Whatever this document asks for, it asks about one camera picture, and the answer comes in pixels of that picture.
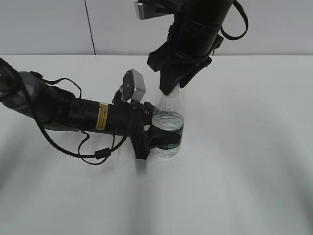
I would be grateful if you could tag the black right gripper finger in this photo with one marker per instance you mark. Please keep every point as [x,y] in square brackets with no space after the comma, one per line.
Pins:
[191,73]
[170,76]

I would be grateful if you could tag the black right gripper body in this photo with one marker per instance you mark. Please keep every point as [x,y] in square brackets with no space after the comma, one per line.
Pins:
[191,51]

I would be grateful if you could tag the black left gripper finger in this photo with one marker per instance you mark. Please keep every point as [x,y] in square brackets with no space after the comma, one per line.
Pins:
[148,113]
[163,139]

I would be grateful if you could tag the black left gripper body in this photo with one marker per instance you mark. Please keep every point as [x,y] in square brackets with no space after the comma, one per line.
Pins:
[127,119]

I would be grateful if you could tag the clear plastic water bottle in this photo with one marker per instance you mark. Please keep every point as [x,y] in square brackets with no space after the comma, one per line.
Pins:
[168,115]

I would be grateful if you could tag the white green bottle cap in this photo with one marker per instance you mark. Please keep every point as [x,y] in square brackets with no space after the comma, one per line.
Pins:
[176,90]

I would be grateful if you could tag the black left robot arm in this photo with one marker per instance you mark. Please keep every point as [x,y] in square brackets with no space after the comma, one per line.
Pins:
[53,108]

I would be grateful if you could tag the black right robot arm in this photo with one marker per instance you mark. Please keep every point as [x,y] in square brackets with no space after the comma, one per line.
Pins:
[198,18]

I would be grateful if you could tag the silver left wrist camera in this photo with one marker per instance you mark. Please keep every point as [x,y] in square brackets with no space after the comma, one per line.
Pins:
[133,86]

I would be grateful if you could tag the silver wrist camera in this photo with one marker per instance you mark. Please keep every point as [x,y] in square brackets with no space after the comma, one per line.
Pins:
[147,9]
[133,86]

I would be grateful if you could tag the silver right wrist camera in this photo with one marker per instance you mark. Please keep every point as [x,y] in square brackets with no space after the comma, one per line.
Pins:
[147,9]

